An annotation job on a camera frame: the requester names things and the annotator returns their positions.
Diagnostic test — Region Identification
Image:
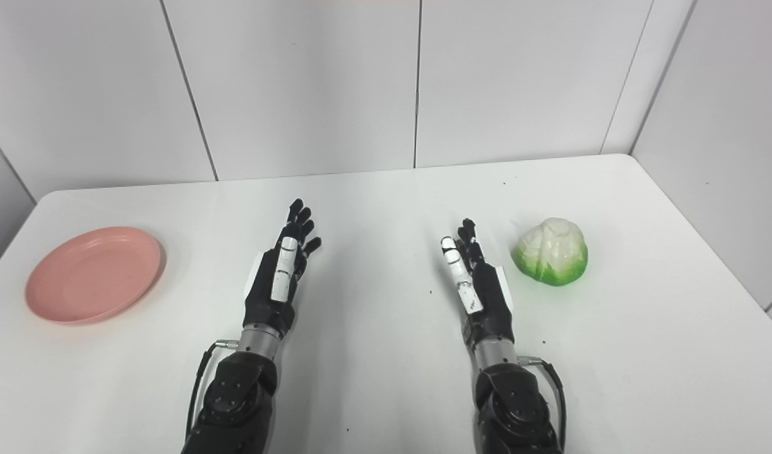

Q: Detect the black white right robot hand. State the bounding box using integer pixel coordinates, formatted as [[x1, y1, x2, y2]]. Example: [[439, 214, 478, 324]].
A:
[[441, 218, 516, 347]]

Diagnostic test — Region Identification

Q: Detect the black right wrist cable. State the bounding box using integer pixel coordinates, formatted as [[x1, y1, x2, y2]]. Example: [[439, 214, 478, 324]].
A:
[[518, 356, 567, 451]]

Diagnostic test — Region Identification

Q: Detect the green white toy cabbage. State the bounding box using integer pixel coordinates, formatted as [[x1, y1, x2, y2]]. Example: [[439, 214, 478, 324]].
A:
[[512, 218, 589, 287]]

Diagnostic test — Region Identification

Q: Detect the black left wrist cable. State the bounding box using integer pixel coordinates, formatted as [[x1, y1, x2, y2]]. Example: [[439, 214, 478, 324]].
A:
[[185, 340, 239, 442]]

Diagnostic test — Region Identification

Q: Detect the pink round plate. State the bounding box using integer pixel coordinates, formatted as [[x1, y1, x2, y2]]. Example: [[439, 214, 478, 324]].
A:
[[25, 226, 164, 325]]

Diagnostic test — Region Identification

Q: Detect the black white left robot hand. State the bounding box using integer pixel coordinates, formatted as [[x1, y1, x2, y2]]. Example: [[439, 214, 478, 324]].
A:
[[244, 199, 322, 339]]

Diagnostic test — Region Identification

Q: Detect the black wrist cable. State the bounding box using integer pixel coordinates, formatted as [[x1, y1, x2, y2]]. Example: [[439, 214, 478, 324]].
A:
[[518, 356, 567, 451], [185, 340, 239, 442]]

